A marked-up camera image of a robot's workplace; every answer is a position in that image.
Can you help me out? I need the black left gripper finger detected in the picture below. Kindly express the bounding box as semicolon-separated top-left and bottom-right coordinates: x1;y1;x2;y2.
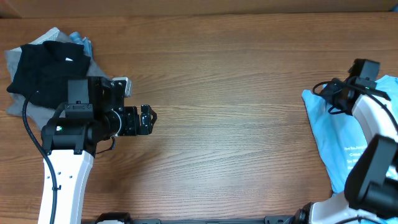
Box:
139;123;153;135
141;105;157;124

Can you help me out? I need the light blue printed t-shirt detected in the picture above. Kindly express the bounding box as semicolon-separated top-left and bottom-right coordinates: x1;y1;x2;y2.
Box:
300;74;398;224

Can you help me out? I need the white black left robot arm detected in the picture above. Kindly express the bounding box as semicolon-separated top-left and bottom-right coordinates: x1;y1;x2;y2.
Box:
38;77;157;223

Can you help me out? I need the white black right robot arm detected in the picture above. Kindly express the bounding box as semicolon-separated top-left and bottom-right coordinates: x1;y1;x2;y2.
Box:
289;78;397;223

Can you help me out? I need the black folded polo shirt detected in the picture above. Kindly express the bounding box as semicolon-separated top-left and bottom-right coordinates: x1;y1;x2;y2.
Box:
7;40;91;109

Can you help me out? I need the blue folded garment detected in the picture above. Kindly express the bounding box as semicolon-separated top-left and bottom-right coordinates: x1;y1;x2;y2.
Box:
70;32;93;58

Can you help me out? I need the white mesh folded garment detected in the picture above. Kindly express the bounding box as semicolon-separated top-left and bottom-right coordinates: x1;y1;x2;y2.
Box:
30;27;60;45

